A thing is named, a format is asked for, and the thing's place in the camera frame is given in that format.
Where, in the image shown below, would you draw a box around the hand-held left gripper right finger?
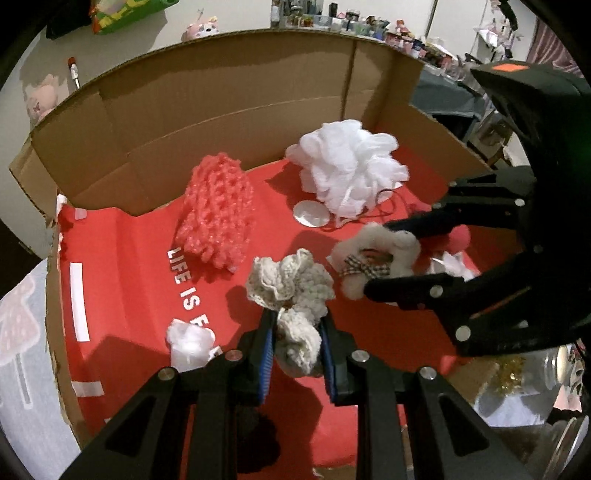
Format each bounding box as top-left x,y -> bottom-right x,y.
318,310 -> 532,480

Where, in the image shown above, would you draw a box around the cardboard box with red inside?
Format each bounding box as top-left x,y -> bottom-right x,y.
9,28 -> 499,472

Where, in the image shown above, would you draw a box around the white mesh bath pouf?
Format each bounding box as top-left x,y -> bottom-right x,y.
285,119 -> 411,232

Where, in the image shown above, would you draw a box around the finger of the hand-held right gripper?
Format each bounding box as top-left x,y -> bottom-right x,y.
383,165 -> 537,239
364,248 -> 551,357

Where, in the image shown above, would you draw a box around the light printed tablecloth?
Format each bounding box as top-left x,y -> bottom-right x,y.
0,258 -> 81,467

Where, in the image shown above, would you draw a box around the pink plush toy with face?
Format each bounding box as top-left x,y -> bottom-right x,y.
186,16 -> 219,41

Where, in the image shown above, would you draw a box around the row of bottles and jars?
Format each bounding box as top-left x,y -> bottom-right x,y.
270,0 -> 467,65

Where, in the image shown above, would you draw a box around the beige fluffy scrunchie plaid bow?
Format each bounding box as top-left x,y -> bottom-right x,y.
330,222 -> 422,298

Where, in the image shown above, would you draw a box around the pink crocheted scrunchie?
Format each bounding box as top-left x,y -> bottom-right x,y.
175,152 -> 257,274

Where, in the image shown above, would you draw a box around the cream lace scrunchie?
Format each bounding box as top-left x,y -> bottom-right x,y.
246,248 -> 335,377

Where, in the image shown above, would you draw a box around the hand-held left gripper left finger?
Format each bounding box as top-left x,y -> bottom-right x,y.
60,307 -> 278,480

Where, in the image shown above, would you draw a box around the small clear jar gold contents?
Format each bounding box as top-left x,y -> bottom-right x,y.
475,355 -> 555,426

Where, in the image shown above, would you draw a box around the black bag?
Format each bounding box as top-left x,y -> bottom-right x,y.
45,0 -> 100,40

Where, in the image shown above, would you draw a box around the pale pink plush toy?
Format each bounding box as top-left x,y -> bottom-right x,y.
25,74 -> 61,123

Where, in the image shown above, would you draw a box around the side table with dark cloth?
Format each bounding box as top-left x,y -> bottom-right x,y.
411,65 -> 485,125

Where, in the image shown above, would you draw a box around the round white disc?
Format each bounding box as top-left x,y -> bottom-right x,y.
293,200 -> 331,228

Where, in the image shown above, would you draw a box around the white label tag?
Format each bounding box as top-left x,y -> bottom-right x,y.
427,253 -> 477,283

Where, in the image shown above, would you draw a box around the white fluffy scrunchie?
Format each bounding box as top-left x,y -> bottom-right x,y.
166,318 -> 219,372

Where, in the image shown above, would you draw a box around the green and red packet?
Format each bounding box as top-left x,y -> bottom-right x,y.
90,0 -> 178,35

